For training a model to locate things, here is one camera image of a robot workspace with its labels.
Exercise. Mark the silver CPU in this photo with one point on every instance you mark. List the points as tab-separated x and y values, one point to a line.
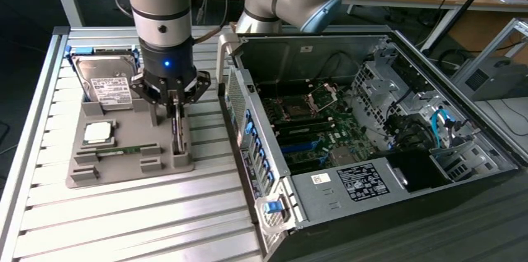
98	133

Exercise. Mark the silver chipset heatsink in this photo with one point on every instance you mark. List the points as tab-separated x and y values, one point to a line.
344	156

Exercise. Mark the green RAM stick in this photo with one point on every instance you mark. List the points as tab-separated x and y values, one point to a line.
119	151

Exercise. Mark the black open PC case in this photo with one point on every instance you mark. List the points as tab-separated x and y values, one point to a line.
330	237

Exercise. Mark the silver socket cover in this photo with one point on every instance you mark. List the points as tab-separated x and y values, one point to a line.
324	96

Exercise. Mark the grey slotted disk bay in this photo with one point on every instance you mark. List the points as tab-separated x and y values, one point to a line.
461	163

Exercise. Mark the blue case latch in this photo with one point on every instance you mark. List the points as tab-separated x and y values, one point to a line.
272	207

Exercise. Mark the grey parts rack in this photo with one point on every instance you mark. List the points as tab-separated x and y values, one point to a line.
123	167

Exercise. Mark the perforated metal disk bay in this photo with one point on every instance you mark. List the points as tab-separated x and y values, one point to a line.
380	89

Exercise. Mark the grey computer tower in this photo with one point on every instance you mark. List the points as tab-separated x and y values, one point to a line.
495	82

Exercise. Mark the black stand pole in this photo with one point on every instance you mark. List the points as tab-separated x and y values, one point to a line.
465	5

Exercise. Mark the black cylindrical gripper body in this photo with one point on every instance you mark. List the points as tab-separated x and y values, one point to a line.
169	61

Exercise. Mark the green graphics card black cooler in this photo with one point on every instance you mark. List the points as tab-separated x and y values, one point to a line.
178	133

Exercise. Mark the grey power supply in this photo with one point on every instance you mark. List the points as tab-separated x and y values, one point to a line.
330	200

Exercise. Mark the CPU socket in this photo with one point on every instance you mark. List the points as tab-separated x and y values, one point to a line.
294	109

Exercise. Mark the black RAM stick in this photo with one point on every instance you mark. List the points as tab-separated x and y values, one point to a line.
305	129

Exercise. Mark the aluminium profile frame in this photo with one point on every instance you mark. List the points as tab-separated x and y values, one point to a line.
518	23

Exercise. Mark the blue expansion slot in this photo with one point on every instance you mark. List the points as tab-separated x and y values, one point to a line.
297	147

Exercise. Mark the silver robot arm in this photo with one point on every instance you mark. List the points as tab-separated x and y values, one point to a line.
161	2

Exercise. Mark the green motherboard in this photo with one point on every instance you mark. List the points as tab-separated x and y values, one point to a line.
350	126

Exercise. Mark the hard disk with blue carrier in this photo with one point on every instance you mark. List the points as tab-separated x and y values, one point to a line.
107	73

